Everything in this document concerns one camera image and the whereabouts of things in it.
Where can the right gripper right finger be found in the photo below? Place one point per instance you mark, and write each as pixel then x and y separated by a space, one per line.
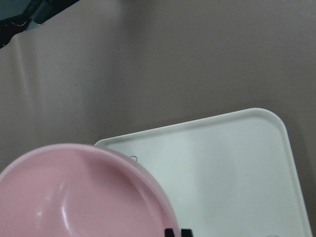
pixel 186 233

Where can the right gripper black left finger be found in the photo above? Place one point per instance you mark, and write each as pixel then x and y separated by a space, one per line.
pixel 169 233

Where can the small pink bowl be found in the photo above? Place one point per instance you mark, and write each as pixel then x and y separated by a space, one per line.
pixel 73 190

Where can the cream serving tray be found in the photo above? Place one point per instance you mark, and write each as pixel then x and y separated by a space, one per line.
pixel 231 175

